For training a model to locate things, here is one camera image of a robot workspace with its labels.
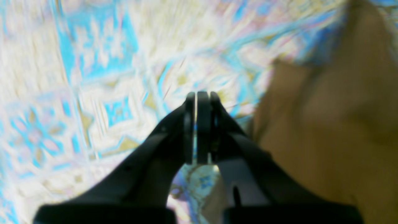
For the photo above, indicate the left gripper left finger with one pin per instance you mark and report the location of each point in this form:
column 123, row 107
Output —
column 136, row 191

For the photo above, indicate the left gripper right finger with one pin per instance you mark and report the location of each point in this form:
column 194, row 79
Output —
column 251, row 188

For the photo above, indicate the brown t-shirt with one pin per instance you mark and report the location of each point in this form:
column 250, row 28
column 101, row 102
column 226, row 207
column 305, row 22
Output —
column 332, row 126

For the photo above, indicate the patterned tablecloth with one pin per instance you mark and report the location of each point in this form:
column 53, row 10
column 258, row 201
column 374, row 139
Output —
column 85, row 82

